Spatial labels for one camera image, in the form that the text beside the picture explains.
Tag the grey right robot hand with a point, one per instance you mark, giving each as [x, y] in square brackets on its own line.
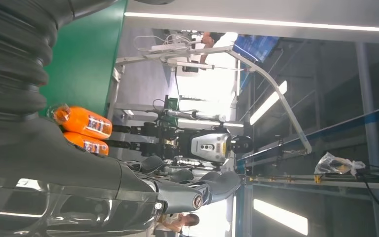
[62, 183]

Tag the orange juice bottle clear cap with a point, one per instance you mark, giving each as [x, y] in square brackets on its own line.
[81, 122]
[78, 140]

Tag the green table mat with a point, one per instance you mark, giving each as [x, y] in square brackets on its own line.
[85, 59]

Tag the person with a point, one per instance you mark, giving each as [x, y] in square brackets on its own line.
[222, 42]
[189, 219]

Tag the white ceiling light panel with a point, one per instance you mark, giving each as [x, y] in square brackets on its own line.
[281, 217]
[268, 103]

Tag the blue display screen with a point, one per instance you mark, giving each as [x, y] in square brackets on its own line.
[258, 47]

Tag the clear plastic wrapped device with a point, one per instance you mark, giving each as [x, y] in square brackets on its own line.
[335, 165]

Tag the white wall light strip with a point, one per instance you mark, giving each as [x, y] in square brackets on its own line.
[241, 21]

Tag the white gantry frame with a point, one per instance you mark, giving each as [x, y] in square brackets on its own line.
[306, 148]

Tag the overhead rail with yellow clips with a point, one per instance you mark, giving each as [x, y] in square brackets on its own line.
[317, 179]

